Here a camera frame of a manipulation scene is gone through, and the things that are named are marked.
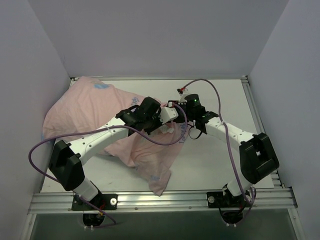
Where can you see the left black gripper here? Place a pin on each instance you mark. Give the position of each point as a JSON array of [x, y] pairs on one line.
[[155, 124]]

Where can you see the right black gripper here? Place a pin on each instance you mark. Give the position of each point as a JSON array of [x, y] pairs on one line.
[[178, 116]]

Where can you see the blue and pink pillowcase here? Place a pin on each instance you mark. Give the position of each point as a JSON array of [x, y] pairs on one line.
[[90, 103]]

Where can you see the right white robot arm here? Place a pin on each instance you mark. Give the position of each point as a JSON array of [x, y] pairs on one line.
[[233, 137]]

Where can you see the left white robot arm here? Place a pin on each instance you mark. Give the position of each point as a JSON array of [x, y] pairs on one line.
[[68, 158]]

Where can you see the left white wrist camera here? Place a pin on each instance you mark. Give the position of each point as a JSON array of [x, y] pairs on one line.
[[168, 114]]

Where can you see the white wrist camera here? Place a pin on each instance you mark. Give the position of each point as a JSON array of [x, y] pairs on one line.
[[168, 114], [183, 92]]

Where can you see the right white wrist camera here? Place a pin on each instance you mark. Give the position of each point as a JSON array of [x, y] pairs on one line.
[[183, 92]]

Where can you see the aluminium back rail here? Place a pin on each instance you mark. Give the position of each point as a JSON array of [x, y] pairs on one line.
[[151, 78]]

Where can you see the aluminium rail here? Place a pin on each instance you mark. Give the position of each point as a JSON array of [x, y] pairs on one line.
[[260, 130], [151, 78], [170, 201]]

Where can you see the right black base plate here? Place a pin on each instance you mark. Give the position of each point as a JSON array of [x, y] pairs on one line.
[[220, 199]]

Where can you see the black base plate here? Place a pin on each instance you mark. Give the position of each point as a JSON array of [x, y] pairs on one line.
[[220, 199], [103, 201]]

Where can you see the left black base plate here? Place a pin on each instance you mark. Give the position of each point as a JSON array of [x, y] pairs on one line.
[[103, 201]]

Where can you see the aluminium right side rail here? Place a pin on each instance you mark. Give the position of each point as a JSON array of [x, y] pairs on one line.
[[260, 130]]

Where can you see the aluminium front rail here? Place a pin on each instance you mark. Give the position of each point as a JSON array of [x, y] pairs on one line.
[[170, 201]]

